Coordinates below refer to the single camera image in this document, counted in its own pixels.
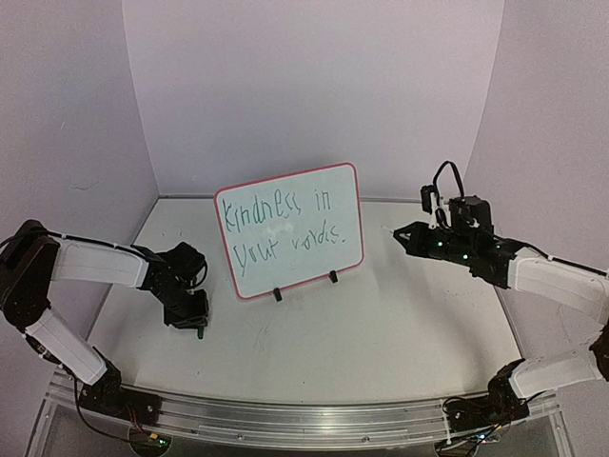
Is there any right whiteboard stand foot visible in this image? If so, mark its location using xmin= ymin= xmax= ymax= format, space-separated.
xmin=329 ymin=270 xmax=339 ymax=284

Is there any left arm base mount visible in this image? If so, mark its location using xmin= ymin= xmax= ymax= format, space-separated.
xmin=78 ymin=359 xmax=162 ymax=426

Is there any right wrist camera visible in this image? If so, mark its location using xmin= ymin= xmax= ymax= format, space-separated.
xmin=421 ymin=185 xmax=450 ymax=229

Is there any whiteboard stand foot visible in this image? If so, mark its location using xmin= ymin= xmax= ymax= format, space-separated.
xmin=329 ymin=270 xmax=339 ymax=284
xmin=273 ymin=288 xmax=283 ymax=303

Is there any pink-framed whiteboard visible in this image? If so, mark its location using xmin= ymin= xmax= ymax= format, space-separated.
xmin=214 ymin=163 xmax=364 ymax=300

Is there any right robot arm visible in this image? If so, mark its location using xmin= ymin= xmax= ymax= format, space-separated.
xmin=390 ymin=193 xmax=608 ymax=404

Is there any left whiteboard stand foot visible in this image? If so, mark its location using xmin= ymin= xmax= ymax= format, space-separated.
xmin=273 ymin=288 xmax=283 ymax=303

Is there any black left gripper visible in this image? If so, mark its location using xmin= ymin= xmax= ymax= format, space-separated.
xmin=153 ymin=282 xmax=208 ymax=328

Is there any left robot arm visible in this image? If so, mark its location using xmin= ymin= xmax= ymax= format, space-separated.
xmin=1 ymin=219 xmax=209 ymax=414

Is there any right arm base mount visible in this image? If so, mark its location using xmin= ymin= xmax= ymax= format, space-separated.
xmin=442 ymin=377 xmax=529 ymax=432

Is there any aluminium front rail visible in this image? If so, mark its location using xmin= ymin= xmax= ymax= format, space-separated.
xmin=27 ymin=370 xmax=573 ymax=456

